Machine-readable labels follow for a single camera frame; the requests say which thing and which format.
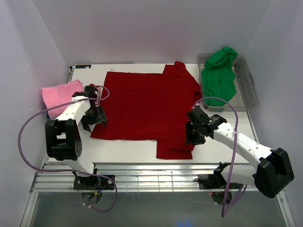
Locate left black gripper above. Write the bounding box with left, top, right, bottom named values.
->
left=81, top=105, right=107, bottom=132

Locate dark red t-shirt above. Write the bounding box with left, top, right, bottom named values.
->
left=91, top=61, right=201, bottom=159

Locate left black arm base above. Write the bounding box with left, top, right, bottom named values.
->
left=73, top=175, right=115, bottom=191

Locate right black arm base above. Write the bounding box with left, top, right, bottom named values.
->
left=194, top=174, right=226, bottom=189

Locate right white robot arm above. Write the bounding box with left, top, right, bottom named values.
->
left=186, top=111, right=294, bottom=198

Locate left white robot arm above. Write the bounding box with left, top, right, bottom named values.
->
left=45, top=86, right=107, bottom=189

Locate pink folded t-shirt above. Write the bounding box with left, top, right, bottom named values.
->
left=41, top=80, right=84, bottom=108

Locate blue label sticker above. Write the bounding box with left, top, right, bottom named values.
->
left=75, top=64, right=91, bottom=69

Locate clear plastic bin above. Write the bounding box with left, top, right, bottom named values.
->
left=197, top=53, right=258, bottom=112

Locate green t-shirt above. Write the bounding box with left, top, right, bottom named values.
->
left=201, top=47, right=238, bottom=106

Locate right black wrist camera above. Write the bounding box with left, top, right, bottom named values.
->
left=187, top=106, right=209, bottom=124

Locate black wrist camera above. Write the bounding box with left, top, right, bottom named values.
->
left=84, top=86, right=100, bottom=98
left=187, top=106, right=209, bottom=124

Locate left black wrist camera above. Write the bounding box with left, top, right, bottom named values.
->
left=84, top=86, right=100, bottom=98

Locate aluminium frame rail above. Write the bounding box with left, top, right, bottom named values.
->
left=30, top=162, right=285, bottom=193

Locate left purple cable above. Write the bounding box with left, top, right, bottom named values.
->
left=18, top=86, right=118, bottom=213

